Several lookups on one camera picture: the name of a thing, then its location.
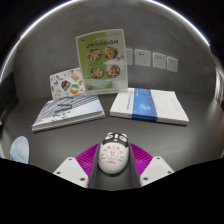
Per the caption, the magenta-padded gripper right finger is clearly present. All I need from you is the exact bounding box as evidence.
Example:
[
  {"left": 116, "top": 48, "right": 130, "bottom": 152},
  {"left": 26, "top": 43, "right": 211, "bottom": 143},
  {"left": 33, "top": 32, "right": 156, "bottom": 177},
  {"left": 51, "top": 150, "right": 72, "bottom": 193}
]
[{"left": 113, "top": 143, "right": 175, "bottom": 191}]

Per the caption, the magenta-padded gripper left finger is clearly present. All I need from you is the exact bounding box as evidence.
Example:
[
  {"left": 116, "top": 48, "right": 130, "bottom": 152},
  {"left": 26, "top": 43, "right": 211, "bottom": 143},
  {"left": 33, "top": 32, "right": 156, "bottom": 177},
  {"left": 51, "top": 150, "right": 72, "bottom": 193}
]
[{"left": 53, "top": 143, "right": 115, "bottom": 191}]

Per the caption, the white panda-print computer mouse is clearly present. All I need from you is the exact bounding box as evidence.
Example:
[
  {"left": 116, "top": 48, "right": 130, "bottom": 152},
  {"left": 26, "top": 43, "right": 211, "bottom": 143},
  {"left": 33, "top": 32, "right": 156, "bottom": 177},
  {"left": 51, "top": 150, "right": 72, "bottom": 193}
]
[{"left": 97, "top": 131, "right": 130, "bottom": 175}]

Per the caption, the round landscape-print mouse pad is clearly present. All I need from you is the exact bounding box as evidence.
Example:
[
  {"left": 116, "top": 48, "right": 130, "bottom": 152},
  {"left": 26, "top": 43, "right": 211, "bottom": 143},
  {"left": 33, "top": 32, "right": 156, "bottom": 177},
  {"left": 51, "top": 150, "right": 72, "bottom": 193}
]
[{"left": 9, "top": 135, "right": 31, "bottom": 165}]

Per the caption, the grey striped cover book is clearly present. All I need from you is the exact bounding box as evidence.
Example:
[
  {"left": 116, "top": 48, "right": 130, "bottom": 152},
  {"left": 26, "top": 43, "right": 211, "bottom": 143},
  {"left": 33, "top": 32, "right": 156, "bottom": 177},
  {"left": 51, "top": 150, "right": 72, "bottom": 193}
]
[{"left": 31, "top": 92, "right": 106, "bottom": 133}]

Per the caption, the white book with blue band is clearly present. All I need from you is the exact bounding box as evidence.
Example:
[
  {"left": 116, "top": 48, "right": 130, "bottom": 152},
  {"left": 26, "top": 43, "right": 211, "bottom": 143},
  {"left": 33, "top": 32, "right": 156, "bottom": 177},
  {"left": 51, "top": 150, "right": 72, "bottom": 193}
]
[{"left": 109, "top": 87, "right": 190, "bottom": 127}]

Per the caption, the white card with colourful stickers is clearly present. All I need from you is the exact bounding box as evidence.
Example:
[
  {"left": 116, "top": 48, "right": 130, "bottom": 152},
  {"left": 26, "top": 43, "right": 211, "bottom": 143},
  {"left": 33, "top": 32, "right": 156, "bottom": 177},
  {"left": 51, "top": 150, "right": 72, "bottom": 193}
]
[{"left": 49, "top": 67, "right": 87, "bottom": 101}]

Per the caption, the green food menu sign stand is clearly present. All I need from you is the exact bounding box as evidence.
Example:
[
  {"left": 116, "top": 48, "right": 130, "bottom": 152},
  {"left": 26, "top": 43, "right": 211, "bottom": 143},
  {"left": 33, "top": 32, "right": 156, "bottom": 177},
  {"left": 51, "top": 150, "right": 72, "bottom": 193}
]
[{"left": 75, "top": 28, "right": 129, "bottom": 96}]

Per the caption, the white wall socket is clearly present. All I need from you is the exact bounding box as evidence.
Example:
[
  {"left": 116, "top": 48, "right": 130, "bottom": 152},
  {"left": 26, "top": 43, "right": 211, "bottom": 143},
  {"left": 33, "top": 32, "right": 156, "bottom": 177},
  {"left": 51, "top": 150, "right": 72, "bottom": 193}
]
[
  {"left": 166, "top": 56, "right": 179, "bottom": 73},
  {"left": 134, "top": 49, "right": 152, "bottom": 68},
  {"left": 152, "top": 52, "right": 167, "bottom": 70}
]

